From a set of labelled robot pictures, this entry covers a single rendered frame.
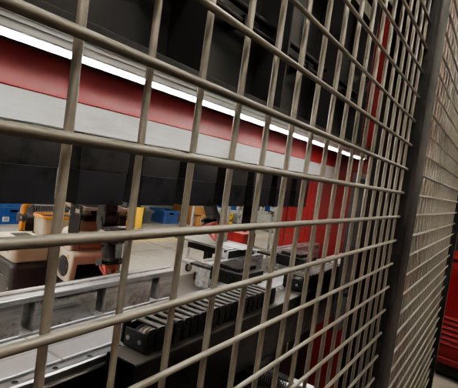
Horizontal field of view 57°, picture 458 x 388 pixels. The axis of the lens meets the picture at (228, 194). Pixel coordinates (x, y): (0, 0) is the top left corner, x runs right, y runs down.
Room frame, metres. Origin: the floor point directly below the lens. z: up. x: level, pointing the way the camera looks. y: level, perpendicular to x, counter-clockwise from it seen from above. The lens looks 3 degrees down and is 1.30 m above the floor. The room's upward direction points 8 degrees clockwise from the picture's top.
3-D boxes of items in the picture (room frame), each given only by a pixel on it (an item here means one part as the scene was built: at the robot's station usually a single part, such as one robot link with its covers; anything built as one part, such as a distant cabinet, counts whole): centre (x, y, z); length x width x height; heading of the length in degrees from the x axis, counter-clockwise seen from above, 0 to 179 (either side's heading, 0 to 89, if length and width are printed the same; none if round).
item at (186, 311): (0.83, 0.00, 1.02); 0.44 x 0.06 x 0.04; 147
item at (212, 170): (1.38, 0.12, 1.26); 0.15 x 0.09 x 0.17; 147
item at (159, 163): (1.22, 0.23, 1.26); 0.15 x 0.09 x 0.17; 147
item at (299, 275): (1.31, -0.31, 1.02); 0.37 x 0.06 x 0.04; 147
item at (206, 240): (1.78, 0.04, 1.00); 0.26 x 0.18 x 0.01; 57
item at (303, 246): (2.16, -0.38, 0.92); 0.50 x 0.06 x 0.10; 147
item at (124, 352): (1.05, -0.15, 0.94); 1.02 x 0.06 x 0.12; 147
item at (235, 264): (1.26, 0.01, 1.01); 0.26 x 0.12 x 0.05; 57
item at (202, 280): (1.65, -0.05, 0.92); 0.39 x 0.06 x 0.10; 147
